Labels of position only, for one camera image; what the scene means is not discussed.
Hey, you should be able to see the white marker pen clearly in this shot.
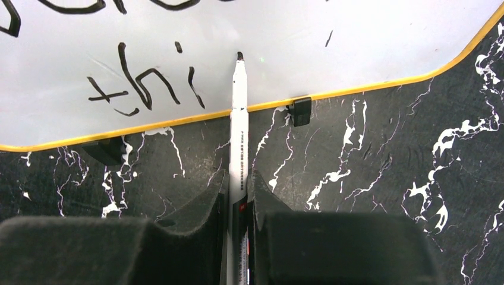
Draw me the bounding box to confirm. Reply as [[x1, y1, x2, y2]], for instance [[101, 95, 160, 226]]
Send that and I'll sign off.
[[226, 52, 249, 284]]

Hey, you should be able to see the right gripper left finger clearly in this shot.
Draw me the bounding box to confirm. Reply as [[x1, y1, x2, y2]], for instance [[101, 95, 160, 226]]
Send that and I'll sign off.
[[1, 170, 229, 284]]

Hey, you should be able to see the yellow framed whiteboard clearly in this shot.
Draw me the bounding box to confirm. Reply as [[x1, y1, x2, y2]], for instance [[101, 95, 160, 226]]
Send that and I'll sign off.
[[1, 1, 503, 152]]

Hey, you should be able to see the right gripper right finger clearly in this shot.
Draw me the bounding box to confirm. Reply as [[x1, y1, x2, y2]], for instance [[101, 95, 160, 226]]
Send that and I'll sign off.
[[247, 169, 445, 284]]

